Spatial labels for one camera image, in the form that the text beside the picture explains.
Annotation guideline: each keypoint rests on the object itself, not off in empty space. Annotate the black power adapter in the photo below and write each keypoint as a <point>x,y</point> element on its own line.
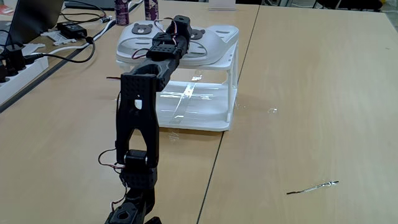
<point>72,29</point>

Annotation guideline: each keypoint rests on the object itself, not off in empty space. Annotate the black power plug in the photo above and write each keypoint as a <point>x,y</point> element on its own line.
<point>15,57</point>

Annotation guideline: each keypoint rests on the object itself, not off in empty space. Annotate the white power strip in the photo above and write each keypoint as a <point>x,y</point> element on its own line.
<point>21,77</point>

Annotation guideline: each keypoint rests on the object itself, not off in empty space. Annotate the white plastic shelf box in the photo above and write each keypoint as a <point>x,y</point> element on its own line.
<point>202,105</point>

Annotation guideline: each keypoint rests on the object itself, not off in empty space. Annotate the dark laptop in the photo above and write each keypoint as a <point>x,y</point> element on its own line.
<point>34,18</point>

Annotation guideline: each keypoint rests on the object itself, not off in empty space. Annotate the white bear slipper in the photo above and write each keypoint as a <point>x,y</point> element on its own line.
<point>130,46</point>
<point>214,40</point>

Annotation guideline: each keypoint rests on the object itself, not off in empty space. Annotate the white flat plastic part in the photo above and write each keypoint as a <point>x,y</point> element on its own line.
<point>57,37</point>

